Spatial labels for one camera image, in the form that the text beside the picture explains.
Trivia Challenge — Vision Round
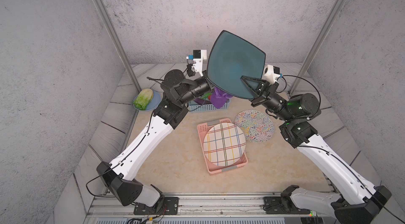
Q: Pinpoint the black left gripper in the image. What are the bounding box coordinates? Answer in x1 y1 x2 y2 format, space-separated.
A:
175 69 232 108

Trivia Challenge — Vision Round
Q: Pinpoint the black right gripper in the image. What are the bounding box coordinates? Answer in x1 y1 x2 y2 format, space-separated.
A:
243 78 296 126

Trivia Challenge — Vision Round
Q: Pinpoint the purple microfiber cloth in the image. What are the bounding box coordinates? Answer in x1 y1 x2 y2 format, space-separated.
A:
210 87 233 109

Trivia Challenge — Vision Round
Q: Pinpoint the dark teal square plate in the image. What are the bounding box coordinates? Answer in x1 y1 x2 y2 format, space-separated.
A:
207 30 266 99

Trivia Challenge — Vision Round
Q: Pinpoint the colourful squiggle round plate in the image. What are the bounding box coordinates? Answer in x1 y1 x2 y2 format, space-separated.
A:
234 110 275 143

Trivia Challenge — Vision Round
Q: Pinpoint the white plaid striped round plate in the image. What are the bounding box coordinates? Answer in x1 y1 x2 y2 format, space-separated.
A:
202 122 246 167

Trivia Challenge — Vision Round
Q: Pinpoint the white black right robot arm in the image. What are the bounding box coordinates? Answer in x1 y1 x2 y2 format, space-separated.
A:
241 76 392 224

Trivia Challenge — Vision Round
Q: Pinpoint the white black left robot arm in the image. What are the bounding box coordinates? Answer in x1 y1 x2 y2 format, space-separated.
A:
97 70 214 212

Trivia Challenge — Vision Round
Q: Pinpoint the small blue plate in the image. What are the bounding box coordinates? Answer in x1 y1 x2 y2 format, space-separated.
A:
144 91 161 111

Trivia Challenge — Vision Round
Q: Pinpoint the light blue plastic basket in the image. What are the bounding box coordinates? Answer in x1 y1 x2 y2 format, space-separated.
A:
188 98 231 113

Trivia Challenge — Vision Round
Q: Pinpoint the pink plastic basket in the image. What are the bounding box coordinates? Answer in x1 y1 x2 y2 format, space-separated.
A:
197 118 248 174

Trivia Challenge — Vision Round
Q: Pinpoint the green cabbage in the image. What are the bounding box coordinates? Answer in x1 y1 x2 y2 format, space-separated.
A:
133 88 154 111

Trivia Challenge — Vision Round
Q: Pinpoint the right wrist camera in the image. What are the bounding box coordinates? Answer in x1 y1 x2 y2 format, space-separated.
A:
262 64 282 85

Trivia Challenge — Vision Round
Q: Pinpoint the right aluminium frame post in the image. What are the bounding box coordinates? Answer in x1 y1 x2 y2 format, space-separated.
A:
297 0 346 78

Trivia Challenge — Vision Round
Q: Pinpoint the aluminium frame post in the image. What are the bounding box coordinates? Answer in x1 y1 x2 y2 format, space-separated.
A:
92 0 141 92
297 0 346 78

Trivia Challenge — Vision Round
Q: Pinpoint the metal base rail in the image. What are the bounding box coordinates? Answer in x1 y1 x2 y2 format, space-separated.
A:
82 192 361 224

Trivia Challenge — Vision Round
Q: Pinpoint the left aluminium frame post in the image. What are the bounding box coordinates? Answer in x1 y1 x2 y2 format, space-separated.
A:
92 0 141 92

